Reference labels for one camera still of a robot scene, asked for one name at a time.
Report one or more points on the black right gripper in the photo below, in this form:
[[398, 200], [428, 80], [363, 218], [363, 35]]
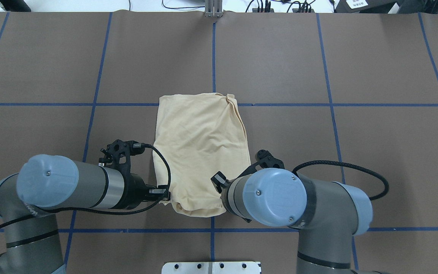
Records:
[[218, 179]]

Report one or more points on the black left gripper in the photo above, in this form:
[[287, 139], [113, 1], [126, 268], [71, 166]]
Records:
[[134, 189]]

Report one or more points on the cream long-sleeve printed shirt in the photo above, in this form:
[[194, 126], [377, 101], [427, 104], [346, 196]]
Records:
[[199, 135]]

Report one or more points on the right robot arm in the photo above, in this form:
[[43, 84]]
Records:
[[326, 215]]

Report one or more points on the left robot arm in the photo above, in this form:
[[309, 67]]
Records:
[[47, 185]]

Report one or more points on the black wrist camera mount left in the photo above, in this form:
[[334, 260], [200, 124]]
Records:
[[117, 155]]

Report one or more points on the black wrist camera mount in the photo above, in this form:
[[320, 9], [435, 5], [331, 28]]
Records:
[[117, 155], [264, 160]]

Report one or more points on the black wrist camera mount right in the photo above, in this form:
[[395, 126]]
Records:
[[264, 160]]

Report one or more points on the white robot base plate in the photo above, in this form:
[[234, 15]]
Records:
[[219, 267]]

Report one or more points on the aluminium frame post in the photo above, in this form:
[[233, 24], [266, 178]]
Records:
[[214, 8]]

